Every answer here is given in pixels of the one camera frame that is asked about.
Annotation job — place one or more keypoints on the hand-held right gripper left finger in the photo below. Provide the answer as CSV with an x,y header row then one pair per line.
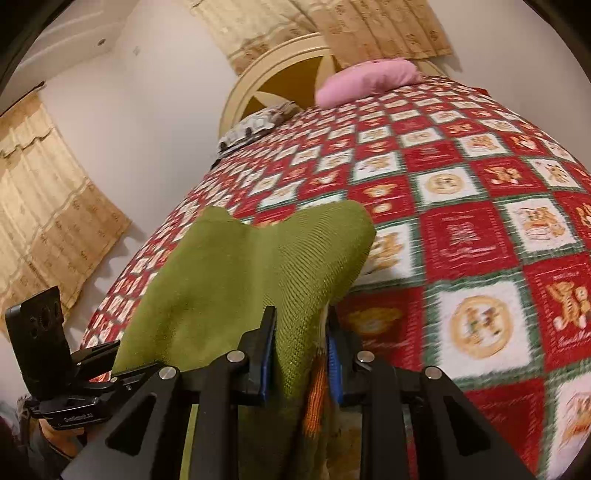
x,y
268,364

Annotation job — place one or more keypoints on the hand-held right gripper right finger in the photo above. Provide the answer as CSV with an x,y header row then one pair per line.
x,y
333,369

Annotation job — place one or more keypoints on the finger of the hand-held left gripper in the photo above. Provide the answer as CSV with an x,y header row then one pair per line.
x,y
94,354
134,374

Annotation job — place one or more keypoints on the green orange striped knit sweater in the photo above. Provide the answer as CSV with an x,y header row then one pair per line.
x,y
231,277

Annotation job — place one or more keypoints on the person's left hand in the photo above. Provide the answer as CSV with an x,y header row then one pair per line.
x,y
60,441

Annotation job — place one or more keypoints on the beige flower print curtain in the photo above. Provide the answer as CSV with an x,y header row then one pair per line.
x,y
51,207
332,27

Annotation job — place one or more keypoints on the red checkered bear print blanket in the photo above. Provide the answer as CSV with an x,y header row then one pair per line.
x,y
461,240

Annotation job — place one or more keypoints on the grey white patterned pillow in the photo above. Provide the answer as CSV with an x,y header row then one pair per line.
x,y
258,122

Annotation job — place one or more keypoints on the cream round bed headboard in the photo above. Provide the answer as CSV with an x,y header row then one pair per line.
x,y
277,78

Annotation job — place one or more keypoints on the pink pillow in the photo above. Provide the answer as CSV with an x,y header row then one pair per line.
x,y
364,81

